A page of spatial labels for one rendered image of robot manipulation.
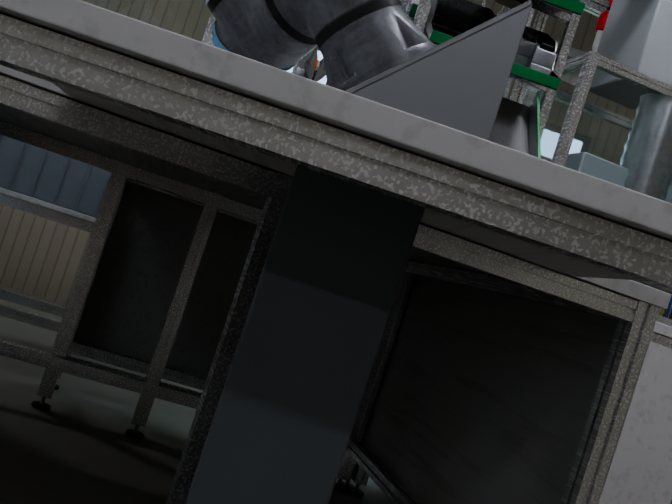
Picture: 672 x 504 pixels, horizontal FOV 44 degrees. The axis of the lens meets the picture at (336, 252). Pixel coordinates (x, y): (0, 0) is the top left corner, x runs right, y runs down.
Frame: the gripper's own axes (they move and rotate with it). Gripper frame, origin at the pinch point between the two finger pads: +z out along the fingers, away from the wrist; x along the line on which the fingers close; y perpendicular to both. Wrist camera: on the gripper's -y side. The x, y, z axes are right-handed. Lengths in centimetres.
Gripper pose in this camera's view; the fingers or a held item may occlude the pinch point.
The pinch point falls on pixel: (313, 76)
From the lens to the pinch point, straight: 143.5
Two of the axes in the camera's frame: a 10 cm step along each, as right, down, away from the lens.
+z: -3.1, 9.5, -0.3
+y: 2.4, 0.5, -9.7
